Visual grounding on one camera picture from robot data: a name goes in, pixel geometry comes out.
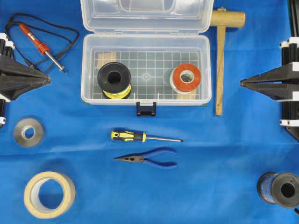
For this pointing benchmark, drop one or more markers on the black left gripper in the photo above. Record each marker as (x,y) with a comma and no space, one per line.
(12,88)

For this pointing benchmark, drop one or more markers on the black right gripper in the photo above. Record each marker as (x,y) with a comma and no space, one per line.
(288,92)

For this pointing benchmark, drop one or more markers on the clear tool box lid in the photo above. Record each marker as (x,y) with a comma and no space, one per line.
(187,16)

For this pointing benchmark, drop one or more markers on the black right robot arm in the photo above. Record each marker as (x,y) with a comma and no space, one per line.
(282,83)

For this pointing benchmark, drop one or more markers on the dark blue box latch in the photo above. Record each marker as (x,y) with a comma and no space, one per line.
(146,110)

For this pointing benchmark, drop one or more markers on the clear plastic tool box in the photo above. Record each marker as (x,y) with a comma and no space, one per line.
(150,59)

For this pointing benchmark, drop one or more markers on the grey tape roll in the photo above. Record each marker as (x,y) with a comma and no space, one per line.
(28,132)

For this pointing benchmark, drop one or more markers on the wooden mallet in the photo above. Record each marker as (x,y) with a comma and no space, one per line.
(222,19)

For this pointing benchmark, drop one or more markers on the blue table cloth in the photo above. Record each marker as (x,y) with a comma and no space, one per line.
(209,178)

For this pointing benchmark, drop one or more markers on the beige masking tape roll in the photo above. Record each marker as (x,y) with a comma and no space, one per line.
(49,194)

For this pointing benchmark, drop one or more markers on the yellow black screwdriver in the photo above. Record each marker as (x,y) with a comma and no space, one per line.
(132,136)

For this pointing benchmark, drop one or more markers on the red handled soldering iron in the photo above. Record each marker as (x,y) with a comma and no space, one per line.
(41,47)

